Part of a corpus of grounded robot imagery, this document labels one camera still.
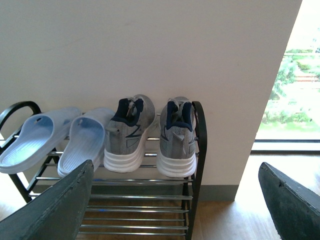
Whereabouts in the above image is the right gripper black camera left finger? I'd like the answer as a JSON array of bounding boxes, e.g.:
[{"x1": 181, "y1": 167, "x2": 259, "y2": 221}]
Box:
[{"x1": 0, "y1": 160, "x2": 94, "y2": 240}]

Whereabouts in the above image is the right gripper black camera right finger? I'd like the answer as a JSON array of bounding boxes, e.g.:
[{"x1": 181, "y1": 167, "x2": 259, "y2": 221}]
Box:
[{"x1": 258, "y1": 162, "x2": 320, "y2": 240}]

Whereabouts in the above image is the light blue slide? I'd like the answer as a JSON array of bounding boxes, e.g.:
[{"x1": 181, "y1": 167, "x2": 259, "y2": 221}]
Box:
[
  {"x1": 0, "y1": 107, "x2": 82, "y2": 174},
  {"x1": 57, "y1": 107, "x2": 115, "y2": 178}
]

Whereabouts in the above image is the grey knit sneaker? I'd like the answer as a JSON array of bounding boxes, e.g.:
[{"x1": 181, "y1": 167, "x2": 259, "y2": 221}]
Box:
[
  {"x1": 103, "y1": 94, "x2": 157, "y2": 173},
  {"x1": 156, "y1": 96, "x2": 197, "y2": 178}
]

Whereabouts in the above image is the black metal shoe rack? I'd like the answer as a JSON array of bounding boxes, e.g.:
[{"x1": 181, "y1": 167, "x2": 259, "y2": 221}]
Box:
[{"x1": 0, "y1": 101, "x2": 207, "y2": 240}]

